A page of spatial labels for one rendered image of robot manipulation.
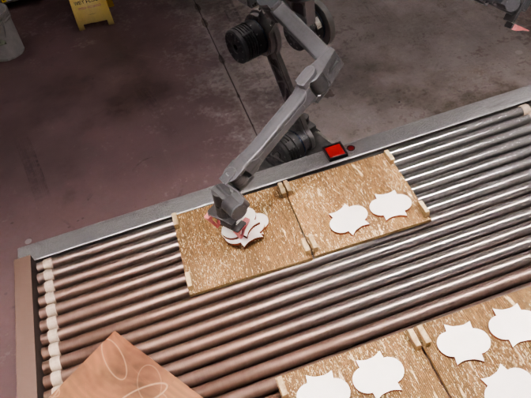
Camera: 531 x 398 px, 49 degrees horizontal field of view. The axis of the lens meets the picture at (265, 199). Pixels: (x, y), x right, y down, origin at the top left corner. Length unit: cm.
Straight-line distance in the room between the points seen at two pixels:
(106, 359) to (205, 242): 53
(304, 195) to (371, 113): 184
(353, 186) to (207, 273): 60
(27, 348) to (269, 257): 79
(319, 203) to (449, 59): 247
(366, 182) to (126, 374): 103
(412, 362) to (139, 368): 74
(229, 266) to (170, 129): 216
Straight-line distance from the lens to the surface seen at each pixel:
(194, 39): 477
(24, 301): 204
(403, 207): 199
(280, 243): 192
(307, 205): 201
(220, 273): 188
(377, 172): 211
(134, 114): 416
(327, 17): 245
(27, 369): 190
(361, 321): 177
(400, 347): 171
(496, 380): 169
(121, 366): 167
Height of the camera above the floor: 244
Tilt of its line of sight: 47 degrees down
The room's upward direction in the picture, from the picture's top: 10 degrees counter-clockwise
